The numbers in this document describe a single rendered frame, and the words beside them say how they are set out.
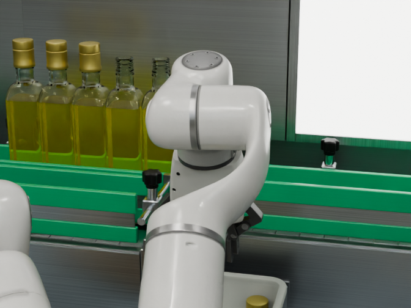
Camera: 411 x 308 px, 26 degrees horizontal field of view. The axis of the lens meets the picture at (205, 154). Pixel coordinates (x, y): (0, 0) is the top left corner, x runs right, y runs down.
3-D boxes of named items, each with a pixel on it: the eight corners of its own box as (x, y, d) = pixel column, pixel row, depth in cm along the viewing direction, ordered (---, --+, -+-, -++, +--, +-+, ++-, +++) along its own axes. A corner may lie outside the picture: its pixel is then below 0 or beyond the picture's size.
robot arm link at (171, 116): (224, 106, 98) (139, 106, 98) (228, 184, 103) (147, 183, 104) (233, 43, 110) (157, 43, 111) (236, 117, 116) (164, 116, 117)
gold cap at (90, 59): (104, 68, 144) (103, 41, 143) (96, 73, 141) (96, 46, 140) (84, 66, 145) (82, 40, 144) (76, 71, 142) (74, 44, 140)
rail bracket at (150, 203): (180, 222, 144) (180, 148, 139) (151, 267, 128) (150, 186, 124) (162, 220, 144) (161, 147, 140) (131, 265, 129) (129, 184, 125)
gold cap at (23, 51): (37, 67, 145) (35, 41, 143) (14, 69, 143) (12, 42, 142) (33, 62, 148) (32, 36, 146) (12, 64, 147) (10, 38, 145)
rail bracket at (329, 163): (341, 205, 153) (345, 130, 148) (337, 220, 146) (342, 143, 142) (317, 202, 154) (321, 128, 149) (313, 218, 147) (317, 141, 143)
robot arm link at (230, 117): (150, 267, 98) (167, 112, 109) (268, 270, 96) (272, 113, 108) (139, 230, 91) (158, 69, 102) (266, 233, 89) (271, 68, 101)
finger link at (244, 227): (252, 212, 121) (253, 250, 124) (229, 210, 121) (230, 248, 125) (248, 227, 118) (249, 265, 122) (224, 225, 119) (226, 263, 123)
